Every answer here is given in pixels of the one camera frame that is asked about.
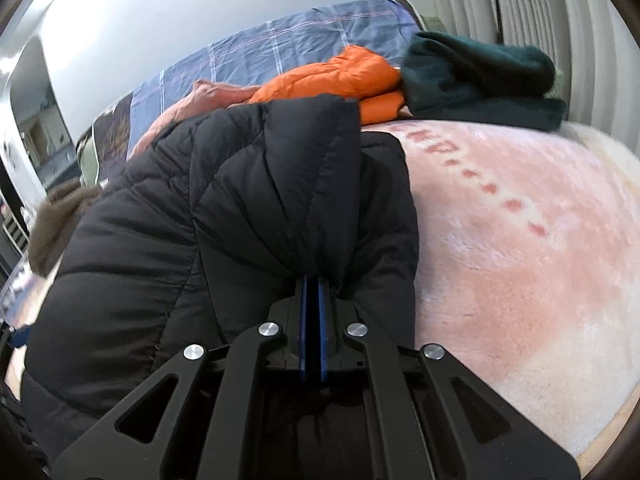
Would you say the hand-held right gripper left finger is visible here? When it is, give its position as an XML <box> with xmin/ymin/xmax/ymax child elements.
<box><xmin>50</xmin><ymin>275</ymin><xmax>316</xmax><ymax>480</ymax></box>

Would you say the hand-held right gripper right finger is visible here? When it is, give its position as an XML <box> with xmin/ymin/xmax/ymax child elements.
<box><xmin>315</xmin><ymin>275</ymin><xmax>582</xmax><ymax>480</ymax></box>

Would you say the black puffer jacket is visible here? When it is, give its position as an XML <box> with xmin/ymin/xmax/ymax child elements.
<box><xmin>20</xmin><ymin>94</ymin><xmax>421</xmax><ymax>480</ymax></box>

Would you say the pink fleece blanket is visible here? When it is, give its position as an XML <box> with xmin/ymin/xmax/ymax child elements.
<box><xmin>360</xmin><ymin>117</ymin><xmax>640</xmax><ymax>466</ymax></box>

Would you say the orange puffer jacket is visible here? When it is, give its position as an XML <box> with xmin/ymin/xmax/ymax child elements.
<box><xmin>247</xmin><ymin>45</ymin><xmax>406</xmax><ymax>126</ymax></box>

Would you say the salmon pink garment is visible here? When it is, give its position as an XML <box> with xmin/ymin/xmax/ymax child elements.
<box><xmin>127</xmin><ymin>79</ymin><xmax>261</xmax><ymax>156</ymax></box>

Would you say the brown fleece garment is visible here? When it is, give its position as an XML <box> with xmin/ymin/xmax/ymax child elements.
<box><xmin>27</xmin><ymin>180</ymin><xmax>101</xmax><ymax>278</ymax></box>

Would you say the dark printed pillow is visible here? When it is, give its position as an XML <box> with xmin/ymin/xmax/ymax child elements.
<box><xmin>92</xmin><ymin>95</ymin><xmax>133</xmax><ymax>181</ymax></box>

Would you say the sage green pillow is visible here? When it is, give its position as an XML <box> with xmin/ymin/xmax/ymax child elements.
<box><xmin>77</xmin><ymin>130</ymin><xmax>103</xmax><ymax>186</ymax></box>

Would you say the blue plaid quilt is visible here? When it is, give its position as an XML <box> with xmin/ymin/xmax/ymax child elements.
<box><xmin>127</xmin><ymin>0</ymin><xmax>421</xmax><ymax>126</ymax></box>

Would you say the dark green fleece garment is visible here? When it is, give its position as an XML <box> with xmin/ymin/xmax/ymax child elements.
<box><xmin>400</xmin><ymin>31</ymin><xmax>568</xmax><ymax>132</ymax></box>

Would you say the grey cabinet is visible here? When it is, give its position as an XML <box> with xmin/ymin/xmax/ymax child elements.
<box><xmin>40</xmin><ymin>155</ymin><xmax>81</xmax><ymax>191</ymax></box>

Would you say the white pleated curtain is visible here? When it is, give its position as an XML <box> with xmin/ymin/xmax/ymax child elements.
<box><xmin>425</xmin><ymin>0</ymin><xmax>640</xmax><ymax>126</ymax></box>

